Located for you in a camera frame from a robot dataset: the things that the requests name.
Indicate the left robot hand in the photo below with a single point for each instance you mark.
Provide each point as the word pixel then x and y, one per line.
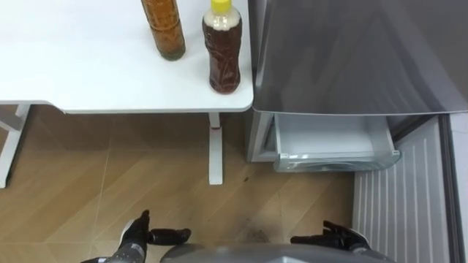
pixel 137 232

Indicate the white desk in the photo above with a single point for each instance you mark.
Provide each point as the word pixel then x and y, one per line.
pixel 91 65

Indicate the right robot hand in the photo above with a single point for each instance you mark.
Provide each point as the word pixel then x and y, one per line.
pixel 336 239

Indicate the grey fridge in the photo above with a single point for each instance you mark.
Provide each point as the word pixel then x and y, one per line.
pixel 347 55

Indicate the clear fridge drawer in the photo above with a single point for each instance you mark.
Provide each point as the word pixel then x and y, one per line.
pixel 329 146

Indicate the grey fridge door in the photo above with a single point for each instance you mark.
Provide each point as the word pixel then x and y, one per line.
pixel 402 204

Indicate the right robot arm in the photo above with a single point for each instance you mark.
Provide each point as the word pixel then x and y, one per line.
pixel 378 257

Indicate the yellow-capped brown drink bottle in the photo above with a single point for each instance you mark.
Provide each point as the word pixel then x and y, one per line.
pixel 223 51

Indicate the amber drink bottle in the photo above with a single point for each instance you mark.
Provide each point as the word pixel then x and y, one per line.
pixel 166 29

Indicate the robot body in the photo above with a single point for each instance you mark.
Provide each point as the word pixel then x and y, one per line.
pixel 256 255

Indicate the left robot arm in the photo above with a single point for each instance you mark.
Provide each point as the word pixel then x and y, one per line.
pixel 128 254

